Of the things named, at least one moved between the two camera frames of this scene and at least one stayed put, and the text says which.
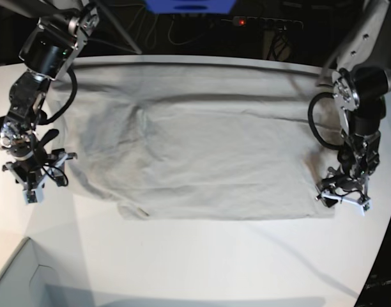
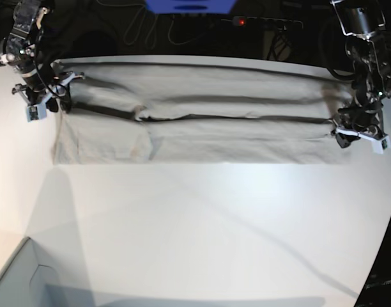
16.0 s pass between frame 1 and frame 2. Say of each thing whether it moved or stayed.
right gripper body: moved
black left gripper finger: moved
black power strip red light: stayed
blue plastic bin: stayed
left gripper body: moved
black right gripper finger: moved
